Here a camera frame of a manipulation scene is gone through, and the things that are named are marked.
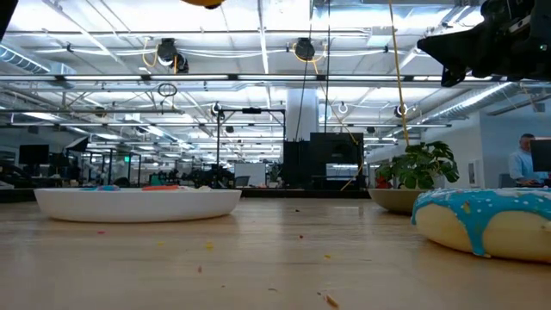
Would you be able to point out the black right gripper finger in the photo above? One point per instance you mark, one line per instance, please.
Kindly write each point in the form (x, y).
(456, 45)

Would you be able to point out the large blue iced donut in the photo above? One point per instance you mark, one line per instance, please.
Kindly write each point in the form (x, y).
(486, 228)

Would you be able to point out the small red iced donut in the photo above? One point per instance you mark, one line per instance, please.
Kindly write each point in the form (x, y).
(160, 187)

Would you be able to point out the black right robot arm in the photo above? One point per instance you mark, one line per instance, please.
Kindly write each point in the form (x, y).
(543, 26)

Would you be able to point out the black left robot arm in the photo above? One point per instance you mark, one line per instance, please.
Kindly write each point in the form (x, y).
(5, 13)

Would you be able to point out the black monitor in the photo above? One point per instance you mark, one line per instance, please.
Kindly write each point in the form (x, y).
(541, 155)
(33, 154)

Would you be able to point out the person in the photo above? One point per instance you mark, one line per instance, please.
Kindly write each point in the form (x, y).
(518, 165)

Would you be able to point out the green potted plant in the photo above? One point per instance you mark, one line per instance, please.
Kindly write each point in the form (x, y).
(419, 165)

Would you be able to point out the grey office chair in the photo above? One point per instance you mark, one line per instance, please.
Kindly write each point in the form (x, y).
(504, 181)

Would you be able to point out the red pot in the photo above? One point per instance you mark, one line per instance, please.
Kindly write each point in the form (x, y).
(383, 183)

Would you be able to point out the large black cabinet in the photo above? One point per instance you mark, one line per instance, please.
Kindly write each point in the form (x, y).
(336, 148)

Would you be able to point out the white building column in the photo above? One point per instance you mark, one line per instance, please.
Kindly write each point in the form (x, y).
(302, 112)

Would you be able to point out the grey shallow plate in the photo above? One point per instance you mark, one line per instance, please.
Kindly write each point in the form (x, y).
(394, 202)

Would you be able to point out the white board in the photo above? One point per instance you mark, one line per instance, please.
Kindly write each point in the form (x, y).
(249, 174)

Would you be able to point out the white round plate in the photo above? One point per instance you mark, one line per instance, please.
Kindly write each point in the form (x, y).
(138, 206)

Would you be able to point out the silver ventilation duct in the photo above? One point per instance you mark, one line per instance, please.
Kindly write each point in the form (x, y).
(469, 103)

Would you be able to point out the wall picture frame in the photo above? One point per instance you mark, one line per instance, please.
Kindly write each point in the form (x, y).
(472, 172)

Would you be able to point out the black aluminium table frame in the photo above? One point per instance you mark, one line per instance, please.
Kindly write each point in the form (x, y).
(301, 194)

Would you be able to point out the black gantry frame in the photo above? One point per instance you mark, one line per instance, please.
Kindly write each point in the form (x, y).
(251, 110)

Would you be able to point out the black rig frame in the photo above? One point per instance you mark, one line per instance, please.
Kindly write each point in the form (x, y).
(79, 144)

